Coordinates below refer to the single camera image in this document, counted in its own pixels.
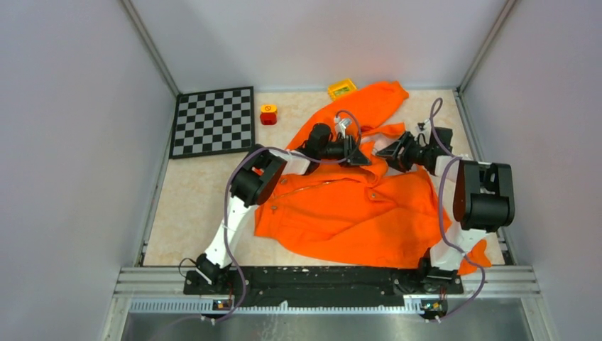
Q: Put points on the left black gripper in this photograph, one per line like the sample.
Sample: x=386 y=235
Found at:
x=348 y=145

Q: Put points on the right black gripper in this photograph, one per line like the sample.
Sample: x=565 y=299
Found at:
x=392 y=153

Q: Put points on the orange jacket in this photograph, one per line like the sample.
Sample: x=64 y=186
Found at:
x=367 y=215

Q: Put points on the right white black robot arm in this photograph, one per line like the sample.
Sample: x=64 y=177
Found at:
x=483 y=197

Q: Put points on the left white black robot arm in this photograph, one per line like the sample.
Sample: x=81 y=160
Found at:
x=253 y=181

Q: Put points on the yellow toy crate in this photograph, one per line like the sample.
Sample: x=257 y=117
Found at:
x=341 y=89

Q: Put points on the red and yellow block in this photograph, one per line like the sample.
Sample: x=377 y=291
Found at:
x=269 y=114

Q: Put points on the black and white chessboard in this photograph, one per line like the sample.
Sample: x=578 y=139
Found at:
x=213 y=122

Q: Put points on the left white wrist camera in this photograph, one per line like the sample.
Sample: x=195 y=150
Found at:
x=341 y=124

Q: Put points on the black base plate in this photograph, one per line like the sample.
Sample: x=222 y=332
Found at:
x=318 y=286

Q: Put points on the aluminium frame rail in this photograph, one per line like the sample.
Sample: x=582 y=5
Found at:
x=160 y=290

